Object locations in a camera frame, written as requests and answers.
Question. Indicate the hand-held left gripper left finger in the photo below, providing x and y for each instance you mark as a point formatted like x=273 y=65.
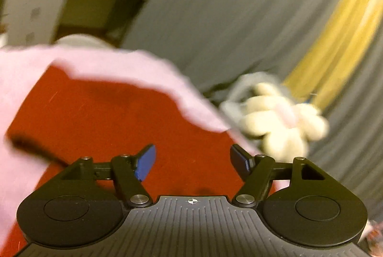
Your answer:
x=146 y=161

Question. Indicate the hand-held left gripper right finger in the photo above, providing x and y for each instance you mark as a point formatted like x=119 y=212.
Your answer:
x=240 y=157

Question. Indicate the red knit sweater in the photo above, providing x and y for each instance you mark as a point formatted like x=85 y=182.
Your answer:
x=104 y=113

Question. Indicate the cream flower plush cushion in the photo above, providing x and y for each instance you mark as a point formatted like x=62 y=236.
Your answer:
x=281 y=122

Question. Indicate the grey chair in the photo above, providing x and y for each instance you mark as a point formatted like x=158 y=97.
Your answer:
x=239 y=95

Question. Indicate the grey curtain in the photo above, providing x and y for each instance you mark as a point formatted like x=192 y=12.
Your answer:
x=227 y=11

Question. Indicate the pink blanket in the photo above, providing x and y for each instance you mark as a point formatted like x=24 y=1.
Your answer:
x=18 y=86

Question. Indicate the yellow curtain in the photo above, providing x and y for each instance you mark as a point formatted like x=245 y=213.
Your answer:
x=338 y=35

